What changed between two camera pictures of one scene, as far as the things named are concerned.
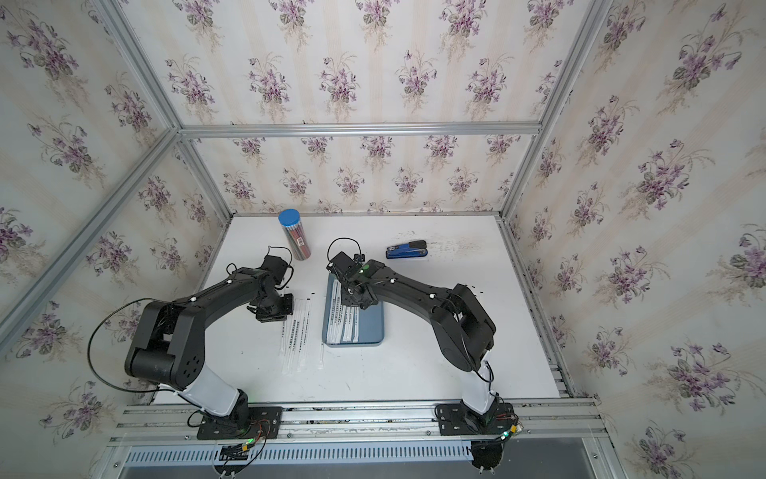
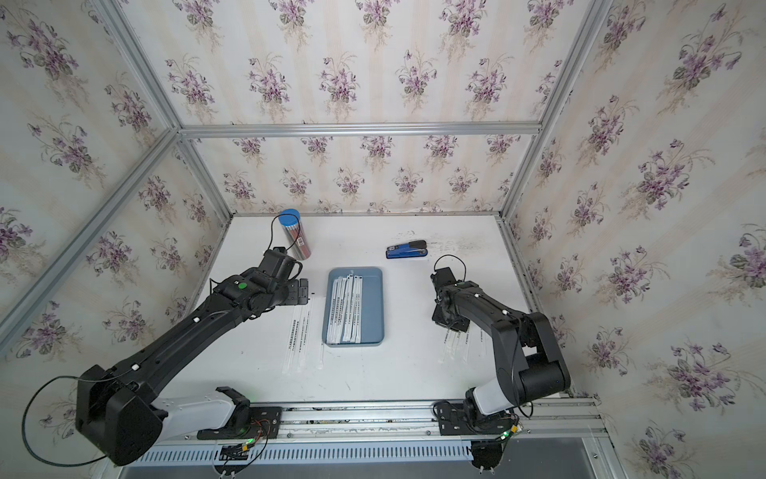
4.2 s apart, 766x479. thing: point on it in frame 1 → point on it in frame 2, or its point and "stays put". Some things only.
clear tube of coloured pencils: x=290 y=222 stays put
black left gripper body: x=276 y=308 → x=294 y=296
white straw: x=334 y=327 stays put
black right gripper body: x=347 y=299 → x=446 y=319
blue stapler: x=413 y=248 stays put
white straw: x=356 y=324 → x=346 y=336
